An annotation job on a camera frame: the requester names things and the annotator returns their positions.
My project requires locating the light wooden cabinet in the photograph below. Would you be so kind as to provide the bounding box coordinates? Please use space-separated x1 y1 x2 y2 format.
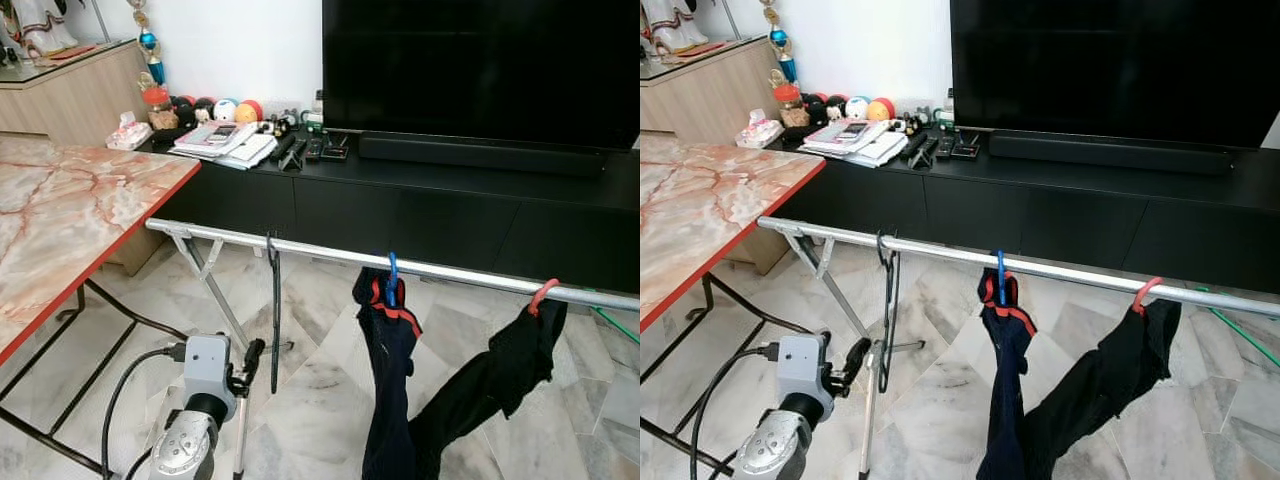
640 37 791 276
0 40 166 276

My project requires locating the black clothes hanger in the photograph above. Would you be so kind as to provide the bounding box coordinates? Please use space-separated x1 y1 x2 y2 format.
875 230 901 394
264 232 286 394

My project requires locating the red-lidded jar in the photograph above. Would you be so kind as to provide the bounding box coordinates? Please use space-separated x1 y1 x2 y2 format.
770 83 809 129
140 85 179 131

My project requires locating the black flat television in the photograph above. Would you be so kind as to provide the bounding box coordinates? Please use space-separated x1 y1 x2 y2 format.
950 0 1280 149
322 0 641 151

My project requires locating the navy shirt with red trim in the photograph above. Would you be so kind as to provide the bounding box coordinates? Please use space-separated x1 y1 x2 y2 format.
975 267 1039 480
352 267 423 480

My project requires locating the black remote control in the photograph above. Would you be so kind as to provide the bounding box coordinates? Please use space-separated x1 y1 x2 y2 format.
275 133 309 173
905 131 939 171

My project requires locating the pink tissue pack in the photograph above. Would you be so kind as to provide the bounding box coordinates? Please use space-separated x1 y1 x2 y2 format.
106 110 153 151
736 108 783 149

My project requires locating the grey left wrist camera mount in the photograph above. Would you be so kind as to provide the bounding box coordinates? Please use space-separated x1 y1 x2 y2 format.
183 334 238 404
775 333 833 401

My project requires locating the gold and blue trophy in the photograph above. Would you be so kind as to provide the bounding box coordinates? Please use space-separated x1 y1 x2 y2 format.
758 0 796 86
127 0 166 89

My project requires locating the stack of papers and booklets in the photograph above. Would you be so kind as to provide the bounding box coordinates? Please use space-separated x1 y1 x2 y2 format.
800 118 909 167
170 120 278 169

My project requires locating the black printed T-shirt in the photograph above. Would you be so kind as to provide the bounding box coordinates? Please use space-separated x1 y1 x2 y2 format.
408 298 569 480
1020 298 1183 480

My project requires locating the green plastic clothes hanger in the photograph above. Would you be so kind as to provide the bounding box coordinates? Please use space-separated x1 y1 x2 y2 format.
1195 290 1280 369
590 305 641 346

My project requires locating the white robed statue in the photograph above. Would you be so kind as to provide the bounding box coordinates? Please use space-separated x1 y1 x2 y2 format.
645 0 711 56
10 0 79 59

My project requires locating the black low TV console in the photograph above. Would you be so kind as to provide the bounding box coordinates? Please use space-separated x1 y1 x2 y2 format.
150 130 641 296
775 128 1280 296

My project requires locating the marble-pattern folding table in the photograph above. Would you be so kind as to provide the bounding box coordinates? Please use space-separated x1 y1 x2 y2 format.
0 135 203 479
640 133 829 476

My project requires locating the silver metal clothes rack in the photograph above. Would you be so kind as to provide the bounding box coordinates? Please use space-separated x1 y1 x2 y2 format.
145 218 641 480
755 216 1280 480

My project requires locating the black soundbar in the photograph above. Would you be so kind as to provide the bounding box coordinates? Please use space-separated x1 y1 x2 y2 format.
358 133 608 180

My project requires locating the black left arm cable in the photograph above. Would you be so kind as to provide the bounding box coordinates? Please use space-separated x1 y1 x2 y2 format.
690 343 781 480
100 343 189 480

